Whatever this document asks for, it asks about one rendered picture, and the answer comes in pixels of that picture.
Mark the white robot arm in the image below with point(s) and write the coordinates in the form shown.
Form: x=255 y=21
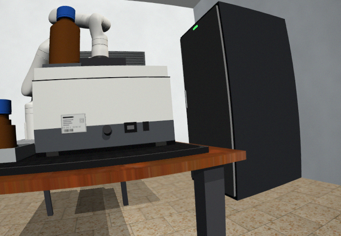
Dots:
x=96 y=23

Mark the white and grey benchtop instrument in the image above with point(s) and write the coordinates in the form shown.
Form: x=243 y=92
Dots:
x=73 y=101

